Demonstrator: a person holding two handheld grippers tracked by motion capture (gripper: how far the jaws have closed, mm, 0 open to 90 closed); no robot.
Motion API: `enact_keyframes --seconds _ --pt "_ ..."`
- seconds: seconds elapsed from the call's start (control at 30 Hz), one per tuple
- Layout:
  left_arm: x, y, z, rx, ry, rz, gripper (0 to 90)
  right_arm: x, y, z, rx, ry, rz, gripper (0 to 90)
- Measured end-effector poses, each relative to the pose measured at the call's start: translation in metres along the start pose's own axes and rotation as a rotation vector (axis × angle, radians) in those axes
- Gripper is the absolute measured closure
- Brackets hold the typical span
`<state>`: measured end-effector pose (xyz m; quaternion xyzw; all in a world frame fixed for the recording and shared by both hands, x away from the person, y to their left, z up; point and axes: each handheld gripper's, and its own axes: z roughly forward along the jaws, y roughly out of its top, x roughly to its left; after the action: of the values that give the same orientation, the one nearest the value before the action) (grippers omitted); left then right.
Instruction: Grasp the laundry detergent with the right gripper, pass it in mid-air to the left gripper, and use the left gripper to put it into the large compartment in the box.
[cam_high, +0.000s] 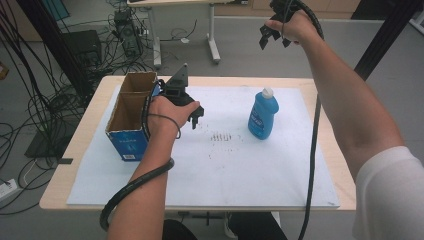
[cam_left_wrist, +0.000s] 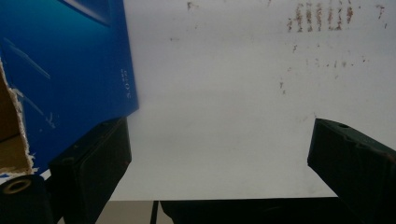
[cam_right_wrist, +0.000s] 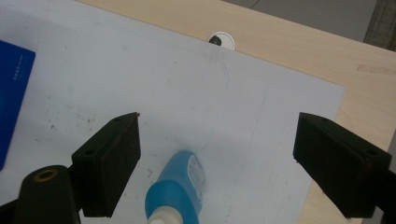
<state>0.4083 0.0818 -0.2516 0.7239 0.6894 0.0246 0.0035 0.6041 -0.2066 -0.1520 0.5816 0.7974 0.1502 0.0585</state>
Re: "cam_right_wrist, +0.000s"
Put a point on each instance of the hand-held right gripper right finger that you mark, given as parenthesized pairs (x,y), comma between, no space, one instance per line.
(339,165)

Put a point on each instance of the dark floor mat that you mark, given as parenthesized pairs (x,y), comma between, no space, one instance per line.
(383,25)

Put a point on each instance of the blue plastic bottle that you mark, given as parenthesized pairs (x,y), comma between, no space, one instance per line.
(174,186)

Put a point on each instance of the blue cardboard box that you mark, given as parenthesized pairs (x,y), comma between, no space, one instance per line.
(12,99)

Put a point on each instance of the white paper sheet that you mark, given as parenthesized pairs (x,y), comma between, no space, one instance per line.
(174,93)

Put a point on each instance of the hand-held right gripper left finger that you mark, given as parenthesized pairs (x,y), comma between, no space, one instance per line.
(106,165)

